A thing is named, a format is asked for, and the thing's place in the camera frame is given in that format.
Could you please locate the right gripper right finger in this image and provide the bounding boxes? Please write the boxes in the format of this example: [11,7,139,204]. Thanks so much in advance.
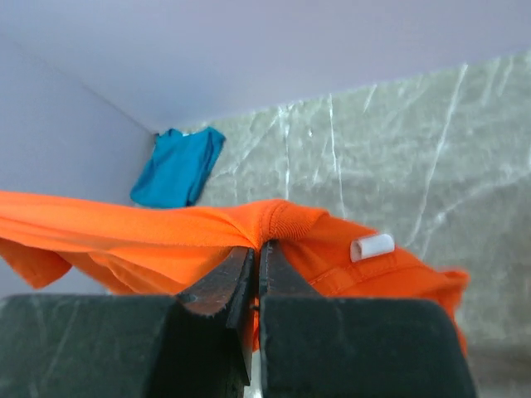
[258,240,323,352]

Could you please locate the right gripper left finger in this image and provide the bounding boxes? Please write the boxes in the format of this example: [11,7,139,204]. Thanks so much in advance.
[176,247,256,386]

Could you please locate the orange t shirt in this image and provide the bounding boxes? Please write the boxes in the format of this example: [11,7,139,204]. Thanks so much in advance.
[0,189,472,357]

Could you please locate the folded blue t shirt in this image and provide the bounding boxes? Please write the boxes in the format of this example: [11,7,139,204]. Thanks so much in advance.
[129,127,226,209]

